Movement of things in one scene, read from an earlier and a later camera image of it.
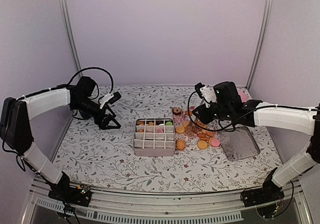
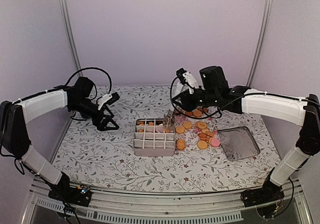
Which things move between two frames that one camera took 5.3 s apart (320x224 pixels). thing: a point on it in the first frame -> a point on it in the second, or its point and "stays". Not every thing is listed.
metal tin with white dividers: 154,137 stays
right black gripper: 203,117 -> 186,105
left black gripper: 103,124 stays
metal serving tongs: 192,126 -> 169,121
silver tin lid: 239,144 stays
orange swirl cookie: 140,122 stays
